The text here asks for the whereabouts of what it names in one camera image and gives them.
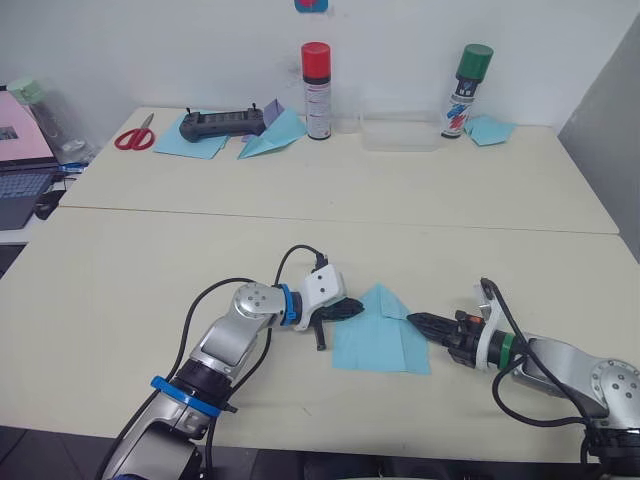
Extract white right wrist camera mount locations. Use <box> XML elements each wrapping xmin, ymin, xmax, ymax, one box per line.
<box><xmin>471</xmin><ymin>278</ymin><xmax>502</xmax><ymax>373</ymax></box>

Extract small folded light blue paper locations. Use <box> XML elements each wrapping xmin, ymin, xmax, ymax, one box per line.
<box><xmin>463</xmin><ymin>114</ymin><xmax>518</xmax><ymax>148</ymax></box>

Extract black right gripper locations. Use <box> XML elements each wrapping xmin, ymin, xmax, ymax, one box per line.
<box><xmin>406</xmin><ymin>309</ymin><xmax>487</xmax><ymax>370</ymax></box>

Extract red cap spray can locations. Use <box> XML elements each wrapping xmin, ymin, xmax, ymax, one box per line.
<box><xmin>299</xmin><ymin>41</ymin><xmax>334</xmax><ymax>142</ymax></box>

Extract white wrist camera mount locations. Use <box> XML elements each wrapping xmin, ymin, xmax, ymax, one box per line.
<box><xmin>471</xmin><ymin>278</ymin><xmax>502</xmax><ymax>373</ymax></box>
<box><xmin>293</xmin><ymin>265</ymin><xmax>347</xmax><ymax>333</ymax></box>

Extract black computer mouse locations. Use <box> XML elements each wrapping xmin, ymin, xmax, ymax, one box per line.
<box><xmin>33</xmin><ymin>189</ymin><xmax>61</xmax><ymax>221</ymax></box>

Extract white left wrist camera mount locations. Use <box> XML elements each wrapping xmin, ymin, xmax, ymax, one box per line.
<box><xmin>293</xmin><ymin>265</ymin><xmax>347</xmax><ymax>333</ymax></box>

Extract light blue paper airplane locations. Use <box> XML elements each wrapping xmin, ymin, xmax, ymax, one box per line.
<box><xmin>236</xmin><ymin>106</ymin><xmax>308</xmax><ymax>161</ymax></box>

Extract red handled scissors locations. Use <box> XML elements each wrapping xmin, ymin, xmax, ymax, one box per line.
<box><xmin>113</xmin><ymin>112</ymin><xmax>157</xmax><ymax>152</ymax></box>

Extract clear bottle with green lid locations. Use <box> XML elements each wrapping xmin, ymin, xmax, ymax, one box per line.
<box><xmin>6</xmin><ymin>75</ymin><xmax>97</xmax><ymax>167</ymax></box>

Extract laptop with pink screen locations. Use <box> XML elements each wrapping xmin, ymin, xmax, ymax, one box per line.
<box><xmin>0</xmin><ymin>88</ymin><xmax>61</xmax><ymax>232</ymax></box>

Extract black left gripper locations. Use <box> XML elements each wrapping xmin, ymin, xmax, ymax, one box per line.
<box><xmin>309</xmin><ymin>297</ymin><xmax>366</xmax><ymax>353</ymax></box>

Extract black handheld remote controller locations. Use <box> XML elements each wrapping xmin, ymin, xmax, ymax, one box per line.
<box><xmin>178</xmin><ymin>101</ymin><xmax>267</xmax><ymax>144</ymax></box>

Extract green cap spray can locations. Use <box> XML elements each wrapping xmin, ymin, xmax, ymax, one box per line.
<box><xmin>440</xmin><ymin>43</ymin><xmax>495</xmax><ymax>141</ymax></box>

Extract flat light blue paper sheet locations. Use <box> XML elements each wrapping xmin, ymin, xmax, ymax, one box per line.
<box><xmin>152</xmin><ymin>109</ymin><xmax>232</xmax><ymax>162</ymax></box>

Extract clear plastic container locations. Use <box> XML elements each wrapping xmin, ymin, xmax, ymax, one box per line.
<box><xmin>358</xmin><ymin>109</ymin><xmax>444</xmax><ymax>153</ymax></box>

